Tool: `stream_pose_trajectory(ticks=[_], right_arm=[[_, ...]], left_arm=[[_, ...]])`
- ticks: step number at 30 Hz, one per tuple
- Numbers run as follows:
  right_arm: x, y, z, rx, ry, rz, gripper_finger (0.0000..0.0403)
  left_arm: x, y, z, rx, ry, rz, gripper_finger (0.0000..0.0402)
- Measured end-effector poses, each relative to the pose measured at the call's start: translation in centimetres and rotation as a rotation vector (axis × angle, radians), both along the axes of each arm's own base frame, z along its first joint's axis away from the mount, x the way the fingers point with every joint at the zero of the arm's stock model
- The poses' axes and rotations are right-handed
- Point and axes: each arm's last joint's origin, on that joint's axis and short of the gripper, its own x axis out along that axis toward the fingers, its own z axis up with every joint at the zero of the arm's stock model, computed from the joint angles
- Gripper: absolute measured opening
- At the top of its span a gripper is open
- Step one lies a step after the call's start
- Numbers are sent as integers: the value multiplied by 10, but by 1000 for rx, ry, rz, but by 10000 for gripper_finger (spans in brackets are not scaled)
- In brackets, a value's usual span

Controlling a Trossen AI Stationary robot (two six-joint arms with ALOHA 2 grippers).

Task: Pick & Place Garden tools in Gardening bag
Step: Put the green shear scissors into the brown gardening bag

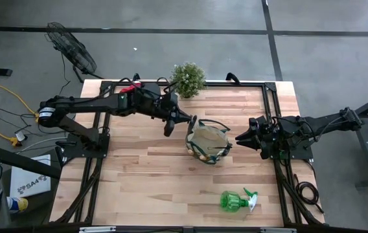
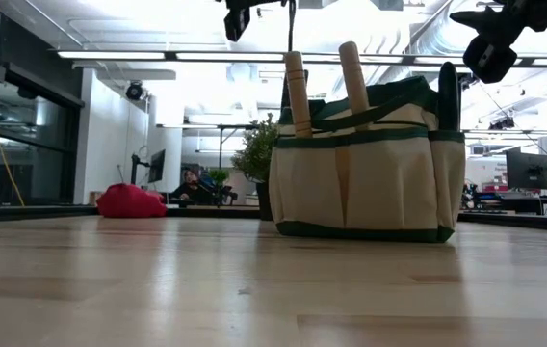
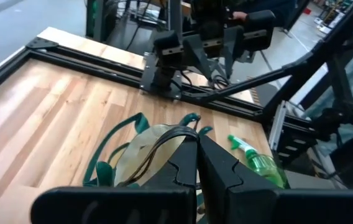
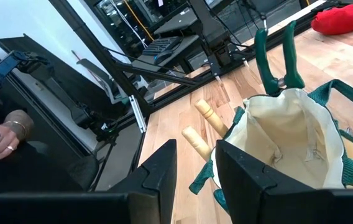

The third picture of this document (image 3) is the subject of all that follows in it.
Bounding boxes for green spray bottle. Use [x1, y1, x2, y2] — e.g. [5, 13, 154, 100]
[227, 134, 289, 190]

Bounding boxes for beige green gardening bag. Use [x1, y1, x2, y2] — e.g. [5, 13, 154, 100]
[82, 111, 202, 189]

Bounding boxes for green handled pruning shears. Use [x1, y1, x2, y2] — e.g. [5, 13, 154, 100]
[178, 113, 214, 135]

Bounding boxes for coiled black cable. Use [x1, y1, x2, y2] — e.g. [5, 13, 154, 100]
[209, 73, 232, 91]

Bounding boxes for black metal frame stand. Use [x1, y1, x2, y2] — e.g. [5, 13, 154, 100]
[263, 0, 353, 190]

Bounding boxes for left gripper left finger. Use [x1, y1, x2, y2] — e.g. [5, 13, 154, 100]
[142, 136, 200, 194]

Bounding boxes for black aluminium table frame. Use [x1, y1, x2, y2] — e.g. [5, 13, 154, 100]
[0, 36, 320, 162]

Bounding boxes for silver aluminium bracket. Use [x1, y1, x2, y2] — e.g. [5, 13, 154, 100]
[268, 101, 289, 151]

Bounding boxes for person's hand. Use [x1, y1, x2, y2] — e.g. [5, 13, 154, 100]
[232, 11, 248, 22]

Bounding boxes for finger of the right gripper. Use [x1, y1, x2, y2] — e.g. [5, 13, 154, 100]
[223, 24, 247, 79]
[182, 34, 214, 82]

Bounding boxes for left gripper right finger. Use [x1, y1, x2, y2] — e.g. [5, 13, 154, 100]
[197, 134, 277, 192]

